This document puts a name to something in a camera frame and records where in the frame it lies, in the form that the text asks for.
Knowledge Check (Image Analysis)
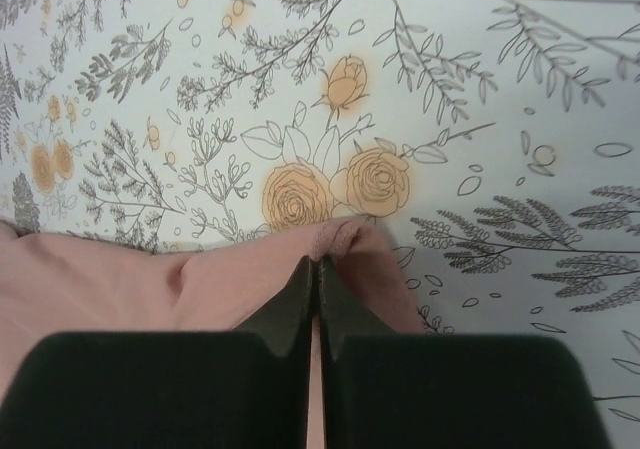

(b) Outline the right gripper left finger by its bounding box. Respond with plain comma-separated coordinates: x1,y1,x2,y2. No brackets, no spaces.
1,258,314,448

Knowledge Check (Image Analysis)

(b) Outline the floral table mat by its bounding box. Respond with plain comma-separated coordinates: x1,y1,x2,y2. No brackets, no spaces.
1,0,639,448

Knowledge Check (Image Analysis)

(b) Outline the pink printed t-shirt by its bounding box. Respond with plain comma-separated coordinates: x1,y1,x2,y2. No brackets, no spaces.
1,219,421,448

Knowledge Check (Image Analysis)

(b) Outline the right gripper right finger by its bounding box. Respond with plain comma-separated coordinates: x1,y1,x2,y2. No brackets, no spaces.
318,259,610,448

